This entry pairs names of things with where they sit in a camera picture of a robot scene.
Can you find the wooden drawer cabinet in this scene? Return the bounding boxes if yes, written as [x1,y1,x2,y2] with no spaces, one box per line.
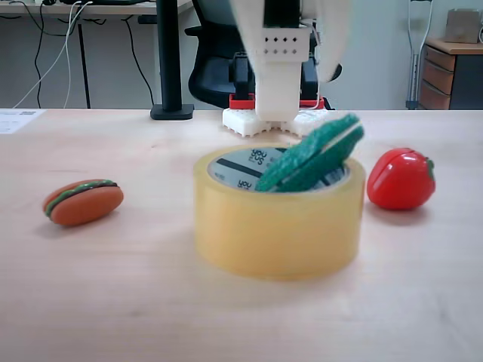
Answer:
[418,37,483,111]

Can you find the red and black clamp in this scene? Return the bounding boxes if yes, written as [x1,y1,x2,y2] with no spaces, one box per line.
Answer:
[228,52,258,110]
[300,56,326,110]

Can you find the grey metal crutch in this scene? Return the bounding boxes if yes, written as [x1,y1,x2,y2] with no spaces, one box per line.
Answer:
[405,0,435,111]

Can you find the background desk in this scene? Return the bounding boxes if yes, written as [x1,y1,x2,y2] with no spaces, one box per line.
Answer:
[0,0,194,110]

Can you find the brown cardboard box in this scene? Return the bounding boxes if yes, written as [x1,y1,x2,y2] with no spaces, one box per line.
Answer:
[443,8,483,44]

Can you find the green toy cucumber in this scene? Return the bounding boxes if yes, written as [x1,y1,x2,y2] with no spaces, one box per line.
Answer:
[254,113,365,193]

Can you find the black hanging cable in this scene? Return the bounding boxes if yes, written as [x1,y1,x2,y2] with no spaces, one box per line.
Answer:
[0,14,52,110]

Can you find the white printed paper sheet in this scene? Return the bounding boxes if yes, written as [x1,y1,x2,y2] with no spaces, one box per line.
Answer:
[0,109,47,135]

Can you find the yellowish packing tape roll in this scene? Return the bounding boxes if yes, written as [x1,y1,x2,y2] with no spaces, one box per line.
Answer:
[192,145,367,281]

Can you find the black office chair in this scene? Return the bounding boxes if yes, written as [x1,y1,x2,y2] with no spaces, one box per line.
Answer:
[183,0,343,111]

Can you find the white hanging cable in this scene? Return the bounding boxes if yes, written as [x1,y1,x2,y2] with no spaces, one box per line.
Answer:
[11,0,94,109]

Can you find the red toy tomato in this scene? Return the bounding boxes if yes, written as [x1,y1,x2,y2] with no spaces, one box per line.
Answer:
[366,147,437,211]

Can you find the toy hamburger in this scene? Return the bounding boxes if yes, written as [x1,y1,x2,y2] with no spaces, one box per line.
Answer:
[42,179,125,227]

